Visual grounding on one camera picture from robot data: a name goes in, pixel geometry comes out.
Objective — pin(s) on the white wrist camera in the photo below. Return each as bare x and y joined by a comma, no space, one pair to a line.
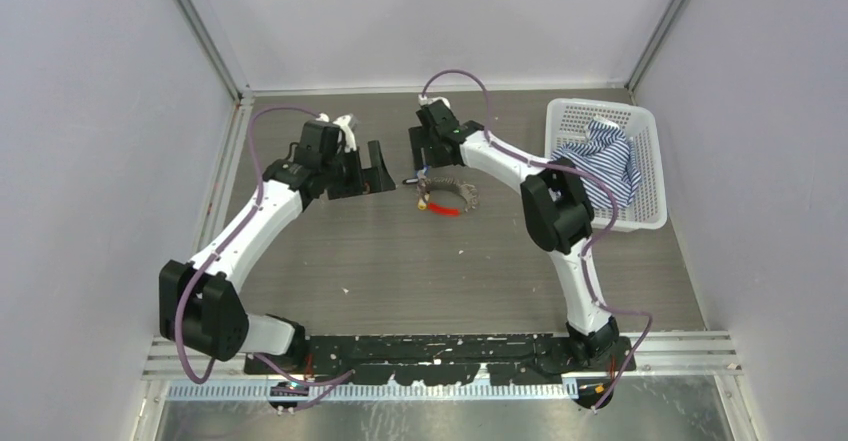
425,100
347,124

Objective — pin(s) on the metal spring coil keyring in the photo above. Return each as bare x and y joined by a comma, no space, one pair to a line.
467,192

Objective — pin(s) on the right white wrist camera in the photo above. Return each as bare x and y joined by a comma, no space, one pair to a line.
425,100

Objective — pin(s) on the aluminium frame rail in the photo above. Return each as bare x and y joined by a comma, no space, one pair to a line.
701,353

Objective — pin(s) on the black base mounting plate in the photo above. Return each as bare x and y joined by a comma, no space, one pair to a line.
442,360

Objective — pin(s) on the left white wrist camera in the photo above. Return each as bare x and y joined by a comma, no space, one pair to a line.
347,124

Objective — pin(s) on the blue striped cloth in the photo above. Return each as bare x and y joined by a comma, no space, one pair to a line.
607,154

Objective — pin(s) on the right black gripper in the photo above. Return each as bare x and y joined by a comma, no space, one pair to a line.
419,141

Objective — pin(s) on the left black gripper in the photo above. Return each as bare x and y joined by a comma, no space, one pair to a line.
366,181

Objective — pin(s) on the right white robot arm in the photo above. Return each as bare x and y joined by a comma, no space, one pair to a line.
557,212

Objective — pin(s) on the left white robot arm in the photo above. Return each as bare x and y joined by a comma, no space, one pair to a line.
199,303

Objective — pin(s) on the red handled key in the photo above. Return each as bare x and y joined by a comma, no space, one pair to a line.
443,211

